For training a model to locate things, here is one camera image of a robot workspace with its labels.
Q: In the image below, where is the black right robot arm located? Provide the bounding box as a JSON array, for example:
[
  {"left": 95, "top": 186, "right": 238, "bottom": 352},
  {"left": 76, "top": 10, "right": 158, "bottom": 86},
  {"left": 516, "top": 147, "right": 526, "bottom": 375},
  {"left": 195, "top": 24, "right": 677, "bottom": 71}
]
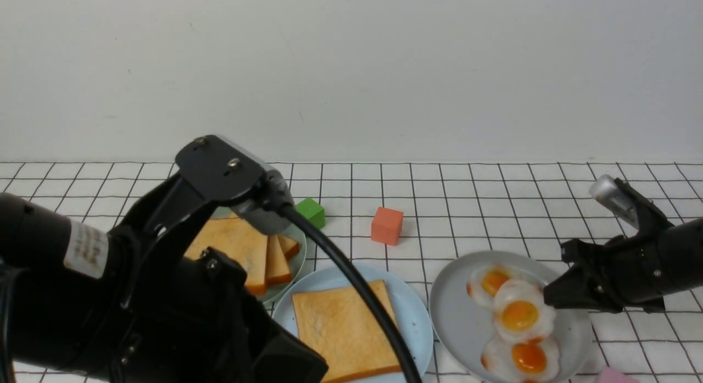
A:
[{"left": 543, "top": 175, "right": 702, "bottom": 313}]

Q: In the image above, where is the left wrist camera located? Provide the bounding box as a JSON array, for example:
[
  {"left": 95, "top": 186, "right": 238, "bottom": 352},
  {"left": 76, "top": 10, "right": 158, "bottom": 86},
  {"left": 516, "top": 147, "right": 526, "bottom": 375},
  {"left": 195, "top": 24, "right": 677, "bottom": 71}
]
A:
[{"left": 175, "top": 135, "right": 292, "bottom": 236}]

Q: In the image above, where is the orange cube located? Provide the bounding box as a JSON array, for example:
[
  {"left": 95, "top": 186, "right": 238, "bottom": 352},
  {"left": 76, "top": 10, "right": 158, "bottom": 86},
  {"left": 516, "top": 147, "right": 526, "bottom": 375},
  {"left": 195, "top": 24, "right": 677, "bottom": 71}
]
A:
[{"left": 371, "top": 206, "right": 404, "bottom": 246}]

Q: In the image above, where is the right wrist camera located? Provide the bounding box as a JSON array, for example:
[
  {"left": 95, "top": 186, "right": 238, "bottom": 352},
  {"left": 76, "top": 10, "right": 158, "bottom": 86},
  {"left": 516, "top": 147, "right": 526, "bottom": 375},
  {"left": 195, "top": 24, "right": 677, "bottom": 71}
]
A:
[{"left": 588, "top": 174, "right": 639, "bottom": 230}]

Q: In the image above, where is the toast slice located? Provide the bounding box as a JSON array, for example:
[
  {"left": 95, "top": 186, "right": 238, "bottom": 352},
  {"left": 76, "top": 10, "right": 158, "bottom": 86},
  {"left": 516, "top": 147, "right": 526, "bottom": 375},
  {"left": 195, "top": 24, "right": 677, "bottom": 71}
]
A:
[
  {"left": 184, "top": 218, "right": 269, "bottom": 296},
  {"left": 292, "top": 286, "right": 401, "bottom": 382},
  {"left": 278, "top": 235, "right": 300, "bottom": 261},
  {"left": 265, "top": 236, "right": 292, "bottom": 286}
]

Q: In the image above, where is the pink block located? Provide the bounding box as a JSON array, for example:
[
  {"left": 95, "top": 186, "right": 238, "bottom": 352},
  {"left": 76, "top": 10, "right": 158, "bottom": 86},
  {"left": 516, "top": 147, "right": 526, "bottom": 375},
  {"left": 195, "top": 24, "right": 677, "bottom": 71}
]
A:
[{"left": 594, "top": 367, "right": 640, "bottom": 383}]

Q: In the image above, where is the green cube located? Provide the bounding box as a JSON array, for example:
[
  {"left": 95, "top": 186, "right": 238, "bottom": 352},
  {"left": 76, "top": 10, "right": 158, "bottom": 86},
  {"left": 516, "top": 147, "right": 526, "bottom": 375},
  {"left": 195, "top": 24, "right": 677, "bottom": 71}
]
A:
[{"left": 295, "top": 198, "right": 326, "bottom": 229}]

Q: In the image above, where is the grey plate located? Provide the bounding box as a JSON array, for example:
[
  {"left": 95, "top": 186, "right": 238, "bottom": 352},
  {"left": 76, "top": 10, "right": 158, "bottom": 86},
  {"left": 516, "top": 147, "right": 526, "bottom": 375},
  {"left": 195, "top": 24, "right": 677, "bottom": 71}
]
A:
[{"left": 428, "top": 251, "right": 595, "bottom": 382}]

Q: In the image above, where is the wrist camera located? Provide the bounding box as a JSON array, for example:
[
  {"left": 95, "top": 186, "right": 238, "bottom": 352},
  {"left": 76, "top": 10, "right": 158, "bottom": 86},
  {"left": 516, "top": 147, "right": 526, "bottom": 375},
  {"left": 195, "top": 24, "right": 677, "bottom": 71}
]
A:
[
  {"left": 175, "top": 135, "right": 292, "bottom": 236},
  {"left": 588, "top": 174, "right": 639, "bottom": 230}
]

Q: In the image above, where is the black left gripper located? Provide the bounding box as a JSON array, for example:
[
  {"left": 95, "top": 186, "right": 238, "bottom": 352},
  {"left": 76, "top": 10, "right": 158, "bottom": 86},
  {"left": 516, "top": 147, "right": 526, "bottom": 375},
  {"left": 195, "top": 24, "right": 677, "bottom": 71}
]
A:
[{"left": 105, "top": 173, "right": 327, "bottom": 382}]

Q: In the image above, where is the fried egg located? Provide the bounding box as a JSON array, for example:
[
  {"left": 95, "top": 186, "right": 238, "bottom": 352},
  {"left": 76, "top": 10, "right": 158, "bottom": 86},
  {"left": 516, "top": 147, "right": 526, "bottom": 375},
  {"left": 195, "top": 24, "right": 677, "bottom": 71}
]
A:
[
  {"left": 465, "top": 265, "right": 524, "bottom": 308},
  {"left": 481, "top": 335, "right": 560, "bottom": 382},
  {"left": 492, "top": 279, "right": 556, "bottom": 345}
]

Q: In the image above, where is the pale green plate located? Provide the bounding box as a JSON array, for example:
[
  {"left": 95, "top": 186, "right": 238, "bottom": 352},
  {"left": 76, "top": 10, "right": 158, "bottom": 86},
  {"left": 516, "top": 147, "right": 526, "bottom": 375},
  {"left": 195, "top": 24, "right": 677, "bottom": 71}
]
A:
[{"left": 216, "top": 213, "right": 306, "bottom": 302}]

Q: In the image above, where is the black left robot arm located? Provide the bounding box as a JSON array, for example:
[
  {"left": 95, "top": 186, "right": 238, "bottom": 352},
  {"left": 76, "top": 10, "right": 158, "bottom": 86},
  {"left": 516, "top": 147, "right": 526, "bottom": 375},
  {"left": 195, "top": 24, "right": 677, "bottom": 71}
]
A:
[{"left": 2, "top": 174, "right": 327, "bottom": 382}]

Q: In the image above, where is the light blue plate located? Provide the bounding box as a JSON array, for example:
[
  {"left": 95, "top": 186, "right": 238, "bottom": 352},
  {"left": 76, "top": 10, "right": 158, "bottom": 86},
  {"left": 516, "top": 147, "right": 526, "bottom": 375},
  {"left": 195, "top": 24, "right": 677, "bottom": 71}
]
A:
[{"left": 272, "top": 264, "right": 434, "bottom": 378}]

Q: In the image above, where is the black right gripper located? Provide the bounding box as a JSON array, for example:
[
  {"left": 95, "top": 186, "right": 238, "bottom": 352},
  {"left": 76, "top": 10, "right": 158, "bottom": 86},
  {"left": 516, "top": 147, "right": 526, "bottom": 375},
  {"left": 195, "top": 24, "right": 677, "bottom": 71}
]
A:
[{"left": 543, "top": 179, "right": 673, "bottom": 313}]

